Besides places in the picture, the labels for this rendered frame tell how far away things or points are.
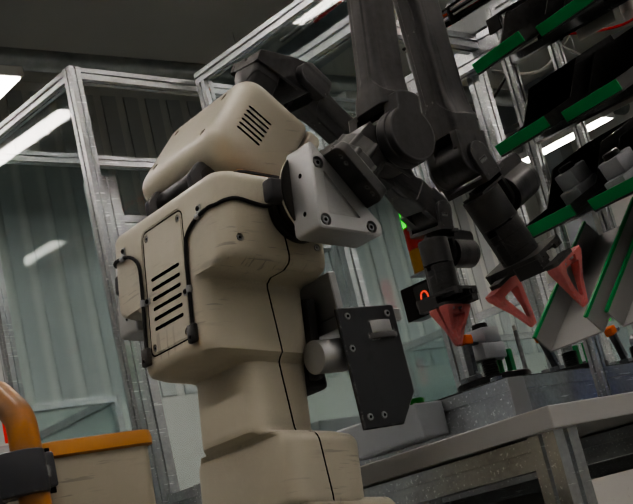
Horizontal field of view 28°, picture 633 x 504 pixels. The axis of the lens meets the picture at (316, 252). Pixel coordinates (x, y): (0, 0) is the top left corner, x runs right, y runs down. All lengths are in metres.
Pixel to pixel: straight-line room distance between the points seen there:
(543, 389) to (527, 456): 0.56
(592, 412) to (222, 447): 0.47
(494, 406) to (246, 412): 0.66
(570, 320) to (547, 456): 0.60
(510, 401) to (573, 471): 0.52
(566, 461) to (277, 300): 0.42
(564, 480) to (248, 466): 0.39
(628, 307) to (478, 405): 0.30
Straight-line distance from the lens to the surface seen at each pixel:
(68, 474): 1.38
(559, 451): 1.60
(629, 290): 2.12
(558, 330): 2.20
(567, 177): 2.24
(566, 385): 2.26
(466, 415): 2.18
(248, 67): 2.13
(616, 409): 1.68
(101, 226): 2.92
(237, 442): 1.62
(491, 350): 2.35
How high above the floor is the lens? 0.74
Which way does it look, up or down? 14 degrees up
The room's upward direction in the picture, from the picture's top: 14 degrees counter-clockwise
